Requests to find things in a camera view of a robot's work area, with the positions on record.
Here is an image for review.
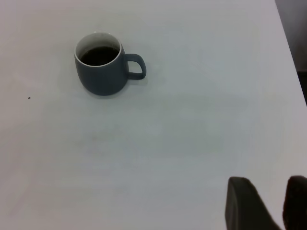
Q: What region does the dark grey ceramic mug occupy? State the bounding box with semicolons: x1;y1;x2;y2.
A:
74;32;147;96

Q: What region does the dark coffee liquid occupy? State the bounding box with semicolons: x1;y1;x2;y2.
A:
80;46;120;67

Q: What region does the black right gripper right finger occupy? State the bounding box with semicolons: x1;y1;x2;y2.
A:
281;175;307;230

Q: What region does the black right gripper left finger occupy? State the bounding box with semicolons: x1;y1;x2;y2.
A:
224;176;283;230

